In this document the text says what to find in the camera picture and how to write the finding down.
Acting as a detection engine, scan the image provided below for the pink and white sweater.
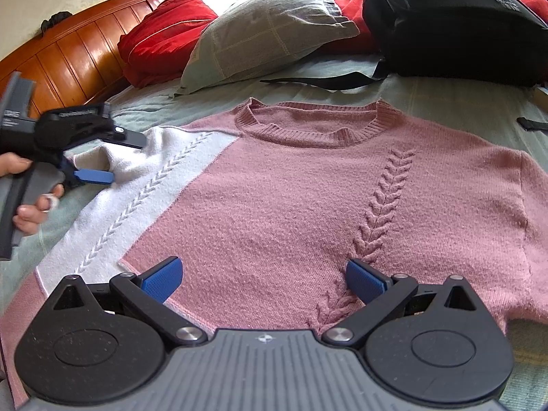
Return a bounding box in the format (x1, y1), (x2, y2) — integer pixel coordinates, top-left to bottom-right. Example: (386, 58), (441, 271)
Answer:
(0, 98), (548, 403)

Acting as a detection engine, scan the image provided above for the black backpack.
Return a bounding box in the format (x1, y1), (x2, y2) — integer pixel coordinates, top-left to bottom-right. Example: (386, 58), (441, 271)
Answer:
(260, 0), (548, 91)

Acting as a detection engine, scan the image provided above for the red cushion behind backpack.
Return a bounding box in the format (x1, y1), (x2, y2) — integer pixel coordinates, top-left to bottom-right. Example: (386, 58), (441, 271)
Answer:
(332, 0), (548, 52)

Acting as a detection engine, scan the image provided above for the red pillow with gold piping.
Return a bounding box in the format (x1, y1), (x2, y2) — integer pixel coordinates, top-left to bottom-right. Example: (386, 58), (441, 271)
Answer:
(117, 0), (219, 88)

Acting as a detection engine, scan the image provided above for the grey green pillow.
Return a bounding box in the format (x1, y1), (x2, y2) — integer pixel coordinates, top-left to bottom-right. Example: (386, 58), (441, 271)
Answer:
(173, 0), (360, 97)

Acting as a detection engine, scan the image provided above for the wooden headboard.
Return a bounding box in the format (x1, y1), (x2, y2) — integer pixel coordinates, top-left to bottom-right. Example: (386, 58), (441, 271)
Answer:
(0, 0), (165, 121)

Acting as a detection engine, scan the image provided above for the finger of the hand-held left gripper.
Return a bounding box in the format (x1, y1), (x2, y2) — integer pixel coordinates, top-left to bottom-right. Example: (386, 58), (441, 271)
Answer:
(63, 158), (115, 187)
(100, 127), (146, 150)

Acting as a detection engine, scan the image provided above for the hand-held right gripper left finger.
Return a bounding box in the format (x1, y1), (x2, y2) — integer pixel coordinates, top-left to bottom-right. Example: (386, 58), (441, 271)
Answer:
(51, 256), (208, 345)

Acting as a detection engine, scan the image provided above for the black strap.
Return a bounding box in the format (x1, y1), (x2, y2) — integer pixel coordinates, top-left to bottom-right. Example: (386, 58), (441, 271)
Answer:
(516, 116), (548, 132)

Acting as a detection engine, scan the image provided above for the small black cloth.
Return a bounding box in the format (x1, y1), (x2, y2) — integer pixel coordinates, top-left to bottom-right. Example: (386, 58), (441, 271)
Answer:
(40, 12), (71, 35)

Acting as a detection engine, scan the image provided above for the person's left hand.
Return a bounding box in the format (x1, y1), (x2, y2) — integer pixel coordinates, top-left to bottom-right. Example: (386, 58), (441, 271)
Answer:
(0, 154), (65, 237)

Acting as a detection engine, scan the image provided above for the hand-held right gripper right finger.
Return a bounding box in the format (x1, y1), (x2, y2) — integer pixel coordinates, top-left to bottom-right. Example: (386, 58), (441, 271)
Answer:
(322, 259), (478, 345)

